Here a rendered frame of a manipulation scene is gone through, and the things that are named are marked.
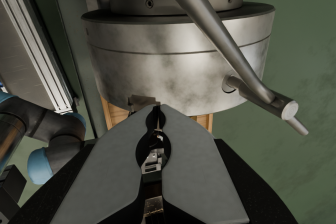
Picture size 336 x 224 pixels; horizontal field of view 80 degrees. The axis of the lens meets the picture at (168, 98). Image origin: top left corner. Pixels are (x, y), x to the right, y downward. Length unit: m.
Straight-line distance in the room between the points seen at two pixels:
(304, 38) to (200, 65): 1.98
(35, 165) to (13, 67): 0.98
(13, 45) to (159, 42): 1.18
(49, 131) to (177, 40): 0.40
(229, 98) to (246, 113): 1.88
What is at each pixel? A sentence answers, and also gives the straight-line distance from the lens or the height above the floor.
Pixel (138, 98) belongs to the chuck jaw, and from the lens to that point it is 0.28.
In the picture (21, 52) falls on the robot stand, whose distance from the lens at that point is 1.37.
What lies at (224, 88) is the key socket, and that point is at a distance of 0.28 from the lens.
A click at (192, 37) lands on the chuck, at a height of 1.24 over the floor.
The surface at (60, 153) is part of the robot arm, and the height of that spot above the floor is 1.09.
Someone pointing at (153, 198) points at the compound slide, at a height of 1.02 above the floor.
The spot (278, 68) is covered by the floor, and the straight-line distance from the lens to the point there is 2.14.
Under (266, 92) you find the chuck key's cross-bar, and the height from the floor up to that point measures 1.31.
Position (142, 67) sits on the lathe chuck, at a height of 1.21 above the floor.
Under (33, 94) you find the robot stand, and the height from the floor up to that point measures 0.21.
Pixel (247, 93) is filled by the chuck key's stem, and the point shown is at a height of 1.27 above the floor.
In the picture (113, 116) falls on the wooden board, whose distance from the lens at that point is 0.67.
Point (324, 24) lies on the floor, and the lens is 2.32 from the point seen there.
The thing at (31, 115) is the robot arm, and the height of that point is 1.01.
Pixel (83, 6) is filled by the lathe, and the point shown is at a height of 0.54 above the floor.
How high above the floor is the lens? 1.45
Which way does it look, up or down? 59 degrees down
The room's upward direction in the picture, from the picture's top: 151 degrees clockwise
